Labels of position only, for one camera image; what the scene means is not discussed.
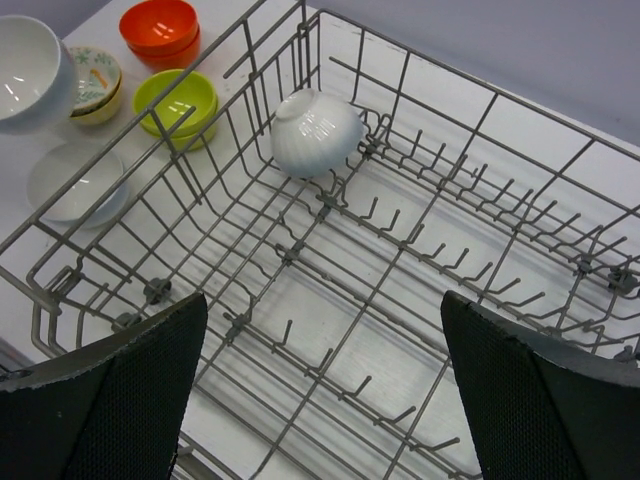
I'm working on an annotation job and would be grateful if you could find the orange bowl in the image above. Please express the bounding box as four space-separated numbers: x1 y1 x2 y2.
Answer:
124 24 202 71
119 0 199 55

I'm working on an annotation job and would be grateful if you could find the floral patterned bowl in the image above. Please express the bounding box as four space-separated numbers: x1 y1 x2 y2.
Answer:
69 46 122 116

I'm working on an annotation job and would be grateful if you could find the beige blue patterned bowl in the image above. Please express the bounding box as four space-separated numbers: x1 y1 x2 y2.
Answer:
69 81 123 126

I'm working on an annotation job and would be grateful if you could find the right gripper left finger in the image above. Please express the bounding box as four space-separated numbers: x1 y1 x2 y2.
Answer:
1 293 208 479

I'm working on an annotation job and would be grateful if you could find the white bowl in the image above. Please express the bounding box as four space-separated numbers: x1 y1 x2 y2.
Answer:
270 88 364 178
1 15 78 135
26 142 130 229

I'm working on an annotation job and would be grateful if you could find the grey wire dish rack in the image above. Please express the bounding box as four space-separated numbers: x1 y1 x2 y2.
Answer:
1 1 639 479

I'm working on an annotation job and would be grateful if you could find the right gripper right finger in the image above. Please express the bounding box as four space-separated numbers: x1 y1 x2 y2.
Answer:
440 290 639 479

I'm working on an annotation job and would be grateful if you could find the white bowl front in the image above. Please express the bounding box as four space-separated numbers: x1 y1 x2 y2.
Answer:
26 142 130 229

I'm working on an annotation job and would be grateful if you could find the lime green bowl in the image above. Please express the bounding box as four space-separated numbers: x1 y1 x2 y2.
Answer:
141 101 218 151
132 69 218 137

